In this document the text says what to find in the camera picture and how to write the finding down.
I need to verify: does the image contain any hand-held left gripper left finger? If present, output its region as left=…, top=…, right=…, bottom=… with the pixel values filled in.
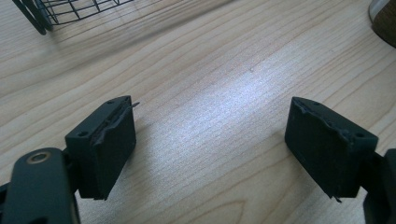
left=64, top=95, right=140, bottom=201

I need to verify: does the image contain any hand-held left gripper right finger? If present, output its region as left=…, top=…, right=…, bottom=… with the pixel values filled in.
left=284, top=96, right=379, bottom=203

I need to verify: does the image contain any brown round container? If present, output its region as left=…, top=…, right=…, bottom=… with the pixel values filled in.
left=368, top=0, right=396, bottom=49

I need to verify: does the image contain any black wire basket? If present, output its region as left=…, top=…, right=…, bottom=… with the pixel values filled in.
left=12, top=0, right=134, bottom=35

